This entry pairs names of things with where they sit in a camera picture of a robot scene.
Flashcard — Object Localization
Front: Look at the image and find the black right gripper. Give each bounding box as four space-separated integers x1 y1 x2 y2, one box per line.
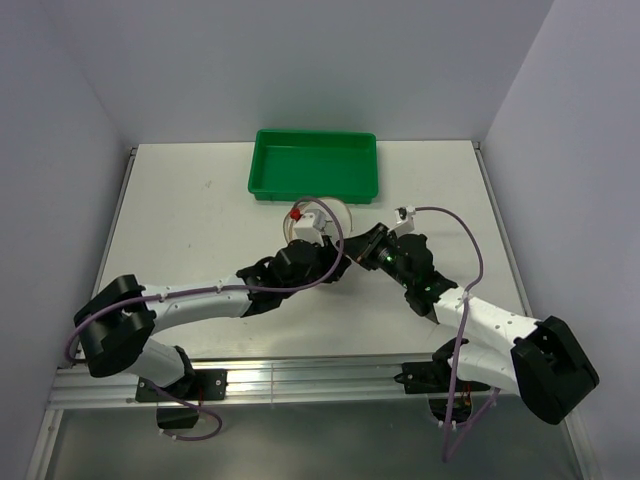
336 222 413 289

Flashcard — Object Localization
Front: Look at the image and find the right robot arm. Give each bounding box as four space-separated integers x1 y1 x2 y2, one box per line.
345 224 600 425

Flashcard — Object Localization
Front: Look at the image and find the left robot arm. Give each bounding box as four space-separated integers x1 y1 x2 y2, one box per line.
73 237 351 399

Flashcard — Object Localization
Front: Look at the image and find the green plastic tray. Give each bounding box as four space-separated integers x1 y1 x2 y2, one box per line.
248 129 379 204

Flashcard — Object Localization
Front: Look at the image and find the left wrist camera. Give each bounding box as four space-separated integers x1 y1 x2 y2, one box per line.
285 208 331 244

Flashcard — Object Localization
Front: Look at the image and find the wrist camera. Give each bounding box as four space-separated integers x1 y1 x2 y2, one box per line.
391 205 416 237
285 208 331 244

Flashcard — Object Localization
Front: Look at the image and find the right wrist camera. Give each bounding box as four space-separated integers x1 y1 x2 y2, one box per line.
391 205 416 237

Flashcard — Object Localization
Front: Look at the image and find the aluminium frame rail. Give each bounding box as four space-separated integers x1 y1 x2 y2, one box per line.
47 349 574 411

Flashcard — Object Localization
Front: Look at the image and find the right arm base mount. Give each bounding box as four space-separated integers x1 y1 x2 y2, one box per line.
393 360 491 425

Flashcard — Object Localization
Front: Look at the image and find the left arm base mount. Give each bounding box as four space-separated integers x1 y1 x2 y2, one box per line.
134 369 228 442

